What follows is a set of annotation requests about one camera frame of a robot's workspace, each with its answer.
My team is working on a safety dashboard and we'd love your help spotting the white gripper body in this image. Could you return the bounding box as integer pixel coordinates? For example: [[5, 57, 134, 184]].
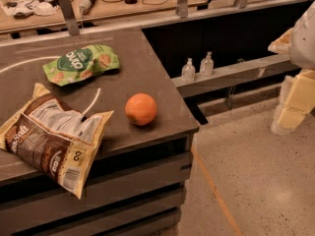
[[289, 2, 315, 70]]

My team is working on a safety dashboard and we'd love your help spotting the grey metal rail shelf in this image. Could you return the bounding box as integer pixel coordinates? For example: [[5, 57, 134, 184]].
[[172, 54, 297, 98]]

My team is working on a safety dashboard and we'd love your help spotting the middle grey metal bracket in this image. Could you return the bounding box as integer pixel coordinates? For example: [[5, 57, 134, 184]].
[[176, 0, 188, 18]]

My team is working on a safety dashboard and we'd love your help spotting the brown yellow chip bag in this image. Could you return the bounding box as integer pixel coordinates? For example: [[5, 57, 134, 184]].
[[0, 84, 112, 198]]

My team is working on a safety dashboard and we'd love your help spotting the orange fruit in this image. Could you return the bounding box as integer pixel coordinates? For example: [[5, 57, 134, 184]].
[[125, 93, 158, 126]]

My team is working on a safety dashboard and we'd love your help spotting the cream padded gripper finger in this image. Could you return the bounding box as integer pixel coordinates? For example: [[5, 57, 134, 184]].
[[271, 69, 315, 135], [268, 29, 292, 54]]

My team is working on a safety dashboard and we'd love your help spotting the grey handheld tool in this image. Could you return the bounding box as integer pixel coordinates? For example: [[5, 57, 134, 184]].
[[79, 0, 95, 15]]

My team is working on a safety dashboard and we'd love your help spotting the wooden background desk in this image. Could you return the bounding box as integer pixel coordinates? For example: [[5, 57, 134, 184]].
[[0, 0, 209, 35]]

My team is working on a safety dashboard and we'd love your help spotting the left clear sanitizer bottle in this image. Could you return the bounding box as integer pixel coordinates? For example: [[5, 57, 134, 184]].
[[181, 58, 195, 83]]

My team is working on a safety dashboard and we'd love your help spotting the green rice chip bag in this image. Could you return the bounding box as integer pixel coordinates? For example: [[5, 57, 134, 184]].
[[43, 44, 120, 87]]

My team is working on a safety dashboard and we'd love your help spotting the white face mask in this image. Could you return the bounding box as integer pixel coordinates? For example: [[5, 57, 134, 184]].
[[33, 2, 57, 16]]

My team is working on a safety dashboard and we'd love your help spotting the white cable with black tip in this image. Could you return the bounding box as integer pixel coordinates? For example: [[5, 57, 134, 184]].
[[81, 88, 102, 122]]

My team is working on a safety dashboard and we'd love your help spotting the clear sanitizer bottle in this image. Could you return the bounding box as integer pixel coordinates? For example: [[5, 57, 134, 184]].
[[200, 51, 214, 76], [181, 58, 195, 83]]

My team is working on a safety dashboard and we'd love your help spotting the dark slatted counter cabinet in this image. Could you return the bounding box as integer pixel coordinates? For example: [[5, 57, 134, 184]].
[[0, 128, 196, 236]]

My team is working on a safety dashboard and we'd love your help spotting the left grey metal bracket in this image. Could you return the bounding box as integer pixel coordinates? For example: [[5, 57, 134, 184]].
[[58, 0, 80, 35]]

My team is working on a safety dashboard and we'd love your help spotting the right clear sanitizer bottle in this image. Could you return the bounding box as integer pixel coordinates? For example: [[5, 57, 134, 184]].
[[200, 51, 214, 76]]

